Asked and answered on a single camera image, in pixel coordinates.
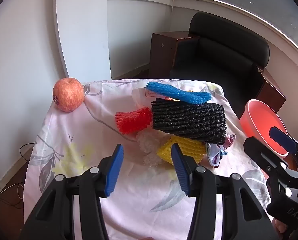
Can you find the clear plastic wrap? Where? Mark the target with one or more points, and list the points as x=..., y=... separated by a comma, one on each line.
x=151, y=160

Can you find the plain yellow foam net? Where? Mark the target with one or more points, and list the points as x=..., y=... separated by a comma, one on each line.
x=194, y=151

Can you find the white foam wrap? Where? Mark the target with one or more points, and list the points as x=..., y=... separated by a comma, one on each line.
x=149, y=142

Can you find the floral pink cloth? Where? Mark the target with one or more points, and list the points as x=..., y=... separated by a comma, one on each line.
x=144, y=212

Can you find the blue foam net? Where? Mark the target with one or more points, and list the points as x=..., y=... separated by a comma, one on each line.
x=174, y=92

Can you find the person's right hand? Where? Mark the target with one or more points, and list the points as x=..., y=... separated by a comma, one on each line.
x=279, y=228

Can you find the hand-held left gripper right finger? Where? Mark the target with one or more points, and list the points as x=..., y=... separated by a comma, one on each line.
x=180, y=172

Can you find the black foam net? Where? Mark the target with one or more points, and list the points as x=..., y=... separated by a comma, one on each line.
x=189, y=120

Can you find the red foam net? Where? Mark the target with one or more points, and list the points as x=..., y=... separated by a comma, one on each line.
x=131, y=121

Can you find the red apple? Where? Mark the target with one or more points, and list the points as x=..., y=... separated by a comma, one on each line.
x=69, y=95

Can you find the white wrapper with red print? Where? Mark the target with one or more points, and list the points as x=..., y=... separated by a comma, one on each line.
x=141, y=96

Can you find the pink plastic bucket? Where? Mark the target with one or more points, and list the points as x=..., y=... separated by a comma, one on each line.
x=259, y=122

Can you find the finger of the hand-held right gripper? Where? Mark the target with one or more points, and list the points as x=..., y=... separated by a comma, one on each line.
x=264, y=155
x=282, y=138

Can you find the colourful patterned wrapper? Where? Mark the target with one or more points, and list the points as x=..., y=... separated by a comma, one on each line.
x=216, y=155

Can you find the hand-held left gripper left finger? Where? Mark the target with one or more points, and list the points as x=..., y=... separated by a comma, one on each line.
x=114, y=172

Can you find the black leather wooden armchair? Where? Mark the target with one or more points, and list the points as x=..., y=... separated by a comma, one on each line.
x=214, y=55

